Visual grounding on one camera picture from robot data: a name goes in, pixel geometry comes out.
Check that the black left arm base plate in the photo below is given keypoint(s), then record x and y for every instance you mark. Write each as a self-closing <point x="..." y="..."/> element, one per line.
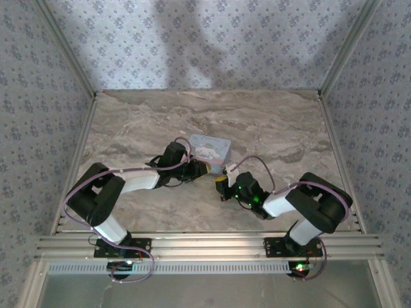
<point x="141" y="247"/>

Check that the left controller board with LED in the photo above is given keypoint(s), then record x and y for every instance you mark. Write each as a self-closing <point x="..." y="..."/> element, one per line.
<point x="120" y="268"/>

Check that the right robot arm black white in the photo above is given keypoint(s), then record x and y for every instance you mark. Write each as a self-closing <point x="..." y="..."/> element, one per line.
<point x="314" y="205"/>

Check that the aluminium table side rail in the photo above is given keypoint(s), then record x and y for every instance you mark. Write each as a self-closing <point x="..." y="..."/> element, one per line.
<point x="80" y="144"/>
<point x="337" y="138"/>

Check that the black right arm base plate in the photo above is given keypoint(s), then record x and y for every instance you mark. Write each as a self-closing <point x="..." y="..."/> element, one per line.
<point x="276" y="248"/>

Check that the long aluminium mounting rail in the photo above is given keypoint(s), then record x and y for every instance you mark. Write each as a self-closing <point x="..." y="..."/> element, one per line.
<point x="208" y="245"/>

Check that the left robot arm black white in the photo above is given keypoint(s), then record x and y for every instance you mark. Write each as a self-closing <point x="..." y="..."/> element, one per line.
<point x="102" y="199"/>

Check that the controller board with led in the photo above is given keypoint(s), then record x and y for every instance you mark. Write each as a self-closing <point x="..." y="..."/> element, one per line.
<point x="300" y="268"/>
<point x="120" y="268"/>

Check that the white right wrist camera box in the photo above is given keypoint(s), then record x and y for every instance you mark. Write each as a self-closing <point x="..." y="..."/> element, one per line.
<point x="232" y="173"/>

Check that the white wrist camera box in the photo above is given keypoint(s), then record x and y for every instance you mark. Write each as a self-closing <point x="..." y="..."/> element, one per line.
<point x="187" y="157"/>
<point x="232" y="173"/>

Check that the right controller board with LED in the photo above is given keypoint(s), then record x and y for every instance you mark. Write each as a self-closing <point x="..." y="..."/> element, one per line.
<point x="300" y="268"/>

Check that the aluminium frame post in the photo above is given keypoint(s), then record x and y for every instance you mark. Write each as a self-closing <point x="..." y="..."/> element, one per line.
<point x="348" y="48"/>
<point x="67" y="48"/>

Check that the light blue cartoon tin box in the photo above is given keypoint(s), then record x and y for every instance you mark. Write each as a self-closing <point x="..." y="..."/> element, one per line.
<point x="210" y="149"/>

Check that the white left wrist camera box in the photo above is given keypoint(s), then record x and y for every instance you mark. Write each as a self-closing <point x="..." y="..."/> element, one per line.
<point x="187" y="157"/>

